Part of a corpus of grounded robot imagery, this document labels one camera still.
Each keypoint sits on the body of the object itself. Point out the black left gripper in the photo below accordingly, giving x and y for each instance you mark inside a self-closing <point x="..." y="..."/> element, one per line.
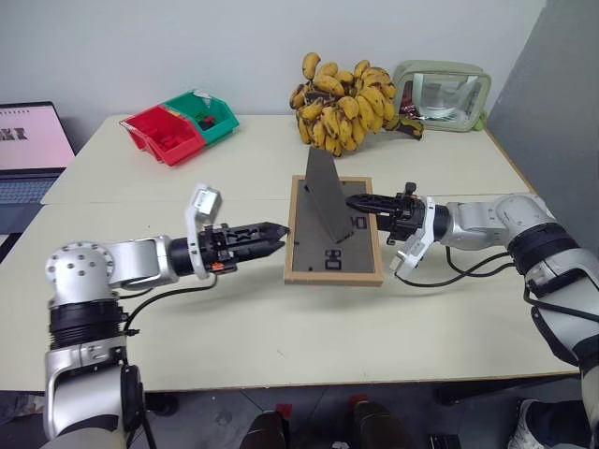
<point x="219" y="248"/>

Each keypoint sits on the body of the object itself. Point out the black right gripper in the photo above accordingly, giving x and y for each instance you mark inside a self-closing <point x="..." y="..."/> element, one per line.
<point x="406" y="212"/>

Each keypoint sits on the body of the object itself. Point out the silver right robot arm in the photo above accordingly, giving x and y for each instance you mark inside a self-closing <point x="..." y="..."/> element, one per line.
<point x="538" y="262"/>

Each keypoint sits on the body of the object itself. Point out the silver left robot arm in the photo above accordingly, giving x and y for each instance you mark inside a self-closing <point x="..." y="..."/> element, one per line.
<point x="135" y="262"/>

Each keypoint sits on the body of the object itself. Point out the bunch of yellow bananas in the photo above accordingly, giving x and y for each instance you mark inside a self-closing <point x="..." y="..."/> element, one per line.
<point x="344" y="110"/>

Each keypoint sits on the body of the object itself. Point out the dark red packet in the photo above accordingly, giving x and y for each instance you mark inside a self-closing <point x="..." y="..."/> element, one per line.
<point x="407" y="100"/>

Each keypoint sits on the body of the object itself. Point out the clear pouch with green trim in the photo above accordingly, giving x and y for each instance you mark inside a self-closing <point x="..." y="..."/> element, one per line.
<point x="444" y="98"/>

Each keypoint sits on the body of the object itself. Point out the small black and red part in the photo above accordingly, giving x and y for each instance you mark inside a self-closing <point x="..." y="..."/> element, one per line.
<point x="208" y="120"/>

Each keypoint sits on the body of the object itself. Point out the green plastic storage bin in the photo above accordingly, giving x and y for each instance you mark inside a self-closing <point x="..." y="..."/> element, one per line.
<point x="210" y="119"/>

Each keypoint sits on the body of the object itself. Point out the red plastic storage bin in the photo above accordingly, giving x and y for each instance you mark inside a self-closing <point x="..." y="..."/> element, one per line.
<point x="164" y="135"/>

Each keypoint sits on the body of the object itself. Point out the black caster wheel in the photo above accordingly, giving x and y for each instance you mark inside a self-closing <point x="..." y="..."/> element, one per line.
<point x="161" y="403"/>

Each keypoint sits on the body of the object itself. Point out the dark rounded shape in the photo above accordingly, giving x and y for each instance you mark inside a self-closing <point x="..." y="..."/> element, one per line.
<point x="379" y="425"/>
<point x="267" y="432"/>

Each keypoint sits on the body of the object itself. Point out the grey partition panel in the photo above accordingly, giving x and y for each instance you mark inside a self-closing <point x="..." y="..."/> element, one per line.
<point x="552" y="107"/>

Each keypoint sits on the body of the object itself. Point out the black table base bar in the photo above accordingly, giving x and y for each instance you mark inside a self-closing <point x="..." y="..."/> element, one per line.
<point x="505" y="390"/>

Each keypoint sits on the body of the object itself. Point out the open laptop computer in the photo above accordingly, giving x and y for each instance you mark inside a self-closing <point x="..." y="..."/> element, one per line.
<point x="28" y="154"/>

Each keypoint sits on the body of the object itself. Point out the white sneaker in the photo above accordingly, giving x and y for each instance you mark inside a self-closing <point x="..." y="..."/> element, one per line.
<point x="547" y="425"/>

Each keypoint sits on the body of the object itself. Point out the wooden picture frame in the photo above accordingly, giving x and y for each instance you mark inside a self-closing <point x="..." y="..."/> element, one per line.
<point x="327" y="243"/>

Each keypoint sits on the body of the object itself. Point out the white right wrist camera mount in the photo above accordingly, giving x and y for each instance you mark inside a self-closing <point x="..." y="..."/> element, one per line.
<point x="416" y="248"/>

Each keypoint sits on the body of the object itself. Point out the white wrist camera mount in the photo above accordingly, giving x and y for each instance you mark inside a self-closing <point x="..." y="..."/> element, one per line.
<point x="204" y="201"/>
<point x="416" y="248"/>

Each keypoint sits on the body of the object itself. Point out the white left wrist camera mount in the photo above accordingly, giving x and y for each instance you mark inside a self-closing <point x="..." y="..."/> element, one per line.
<point x="204" y="201"/>

